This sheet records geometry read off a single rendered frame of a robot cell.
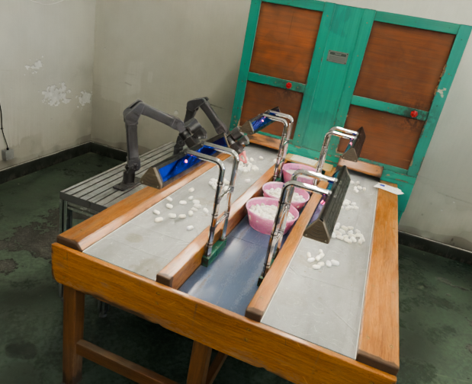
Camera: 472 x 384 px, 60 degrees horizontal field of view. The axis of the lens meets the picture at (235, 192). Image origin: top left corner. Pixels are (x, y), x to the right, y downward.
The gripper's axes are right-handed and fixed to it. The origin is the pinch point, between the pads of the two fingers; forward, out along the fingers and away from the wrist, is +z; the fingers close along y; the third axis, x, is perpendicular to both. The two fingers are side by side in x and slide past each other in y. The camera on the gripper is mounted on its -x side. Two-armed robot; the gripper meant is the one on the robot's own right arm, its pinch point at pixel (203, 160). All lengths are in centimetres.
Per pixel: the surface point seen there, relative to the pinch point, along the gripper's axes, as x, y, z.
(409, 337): -24, 33, 161
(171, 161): -31, -77, -1
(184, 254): -12, -78, 28
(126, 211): 11, -63, 1
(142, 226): 7, -66, 10
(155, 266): -6, -87, 25
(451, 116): -112, 167, 83
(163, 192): 10.6, -33.5, 2.5
